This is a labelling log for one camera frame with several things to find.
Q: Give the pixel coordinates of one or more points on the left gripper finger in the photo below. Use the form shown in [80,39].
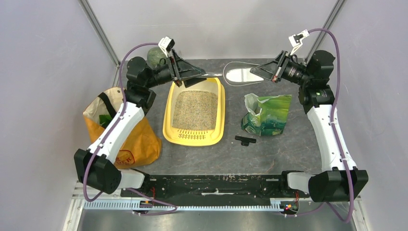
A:
[185,69]
[192,81]

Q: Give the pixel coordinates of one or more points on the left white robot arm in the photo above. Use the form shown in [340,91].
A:
[95,165]

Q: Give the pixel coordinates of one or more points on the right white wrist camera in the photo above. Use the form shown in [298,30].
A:
[296,40]

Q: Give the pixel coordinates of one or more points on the grey metal scoop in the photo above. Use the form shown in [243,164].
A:
[237,74]

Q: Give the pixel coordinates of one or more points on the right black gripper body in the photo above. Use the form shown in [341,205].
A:
[282,67]

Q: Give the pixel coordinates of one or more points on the yellow litter box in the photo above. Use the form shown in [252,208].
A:
[195,115]

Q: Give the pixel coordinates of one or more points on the green litter bag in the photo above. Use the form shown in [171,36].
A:
[267,115]

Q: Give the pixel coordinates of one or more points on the green round ball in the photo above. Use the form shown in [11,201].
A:
[156,57]

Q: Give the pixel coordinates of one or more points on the black bag clip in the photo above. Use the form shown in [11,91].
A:
[245,141]

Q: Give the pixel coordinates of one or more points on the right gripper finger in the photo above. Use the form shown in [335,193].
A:
[275,63]
[267,72]

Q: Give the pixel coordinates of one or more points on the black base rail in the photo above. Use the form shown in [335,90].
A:
[219,190]

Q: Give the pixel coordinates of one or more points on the orange shopping bag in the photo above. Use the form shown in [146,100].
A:
[142,146]

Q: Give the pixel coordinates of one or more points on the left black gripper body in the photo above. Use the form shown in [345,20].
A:
[174,70]

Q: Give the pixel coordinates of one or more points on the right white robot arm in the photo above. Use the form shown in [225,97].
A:
[340,179]

